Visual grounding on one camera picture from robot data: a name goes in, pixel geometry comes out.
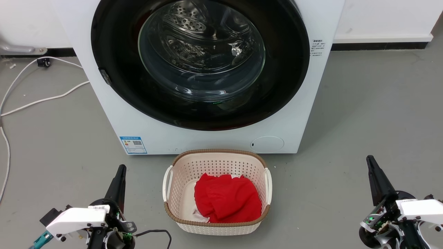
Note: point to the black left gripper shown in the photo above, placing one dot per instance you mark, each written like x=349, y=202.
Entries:
x=116, y=228

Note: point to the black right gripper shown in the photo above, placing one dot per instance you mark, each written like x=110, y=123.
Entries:
x=384, y=228

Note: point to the white front-load washing machine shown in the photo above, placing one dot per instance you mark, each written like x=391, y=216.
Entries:
x=104, y=117

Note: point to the round black glass washer door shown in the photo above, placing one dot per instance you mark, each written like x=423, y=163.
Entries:
x=114, y=45

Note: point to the blue energy label sticker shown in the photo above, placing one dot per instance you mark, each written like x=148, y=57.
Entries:
x=133, y=145

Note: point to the cream plastic laundry basket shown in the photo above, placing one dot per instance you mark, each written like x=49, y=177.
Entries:
x=221, y=162

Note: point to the red garment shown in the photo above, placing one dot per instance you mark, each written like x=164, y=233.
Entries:
x=226, y=199

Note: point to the round white filter cover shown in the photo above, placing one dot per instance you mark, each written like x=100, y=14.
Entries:
x=267, y=144

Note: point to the small black caster wheel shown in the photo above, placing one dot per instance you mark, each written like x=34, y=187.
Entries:
x=43, y=62

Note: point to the small printed text sticker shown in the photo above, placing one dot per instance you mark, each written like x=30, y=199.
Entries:
x=317, y=46

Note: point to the steel washer drum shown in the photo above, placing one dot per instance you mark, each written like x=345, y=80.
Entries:
x=193, y=24

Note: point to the white left camera bracket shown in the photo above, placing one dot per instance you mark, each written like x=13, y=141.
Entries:
x=78, y=218

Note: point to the white camera bracket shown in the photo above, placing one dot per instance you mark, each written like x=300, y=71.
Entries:
x=424, y=211
x=78, y=218

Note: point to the white right camera bracket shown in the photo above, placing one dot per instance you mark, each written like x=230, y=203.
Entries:
x=424, y=211

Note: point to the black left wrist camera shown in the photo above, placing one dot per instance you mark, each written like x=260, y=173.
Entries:
x=48, y=216

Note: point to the grey metal foot bracket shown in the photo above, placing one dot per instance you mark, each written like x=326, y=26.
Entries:
x=17, y=48

